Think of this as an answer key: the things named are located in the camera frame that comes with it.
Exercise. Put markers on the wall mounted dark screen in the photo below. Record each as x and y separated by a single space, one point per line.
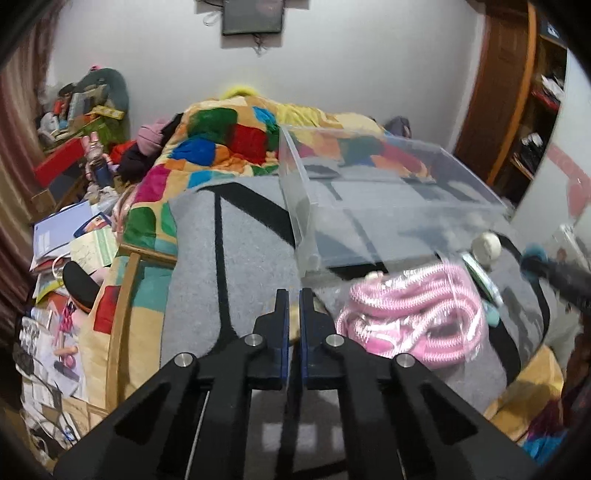
252 17

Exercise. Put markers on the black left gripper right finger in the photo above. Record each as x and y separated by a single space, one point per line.
399 420

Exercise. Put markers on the teal tape roll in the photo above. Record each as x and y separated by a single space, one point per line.
533 263

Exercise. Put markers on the white tape roll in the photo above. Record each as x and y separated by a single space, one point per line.
486 248

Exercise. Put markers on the colourful patchwork blanket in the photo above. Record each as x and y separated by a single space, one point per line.
237 136

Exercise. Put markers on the wooden chair frame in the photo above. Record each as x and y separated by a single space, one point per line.
135 255

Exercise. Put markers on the striped pink curtain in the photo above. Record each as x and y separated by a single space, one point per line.
22 80

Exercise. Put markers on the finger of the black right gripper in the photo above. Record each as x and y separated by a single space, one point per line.
570 281

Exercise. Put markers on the red box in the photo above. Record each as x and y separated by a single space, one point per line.
59 161

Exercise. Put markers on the pink knitted hat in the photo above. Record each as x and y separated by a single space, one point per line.
149 137

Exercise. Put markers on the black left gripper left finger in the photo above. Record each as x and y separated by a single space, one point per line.
190 419

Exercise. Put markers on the clear plastic storage box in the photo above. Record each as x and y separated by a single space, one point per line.
358 198

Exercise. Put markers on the blue white paper folder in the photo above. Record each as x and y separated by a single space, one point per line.
59 228

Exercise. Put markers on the yellow plush pillow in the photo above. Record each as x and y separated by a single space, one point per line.
239 91

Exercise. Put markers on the green white tube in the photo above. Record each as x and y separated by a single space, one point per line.
483 281

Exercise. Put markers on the pink bunny doll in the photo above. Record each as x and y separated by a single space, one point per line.
98 164

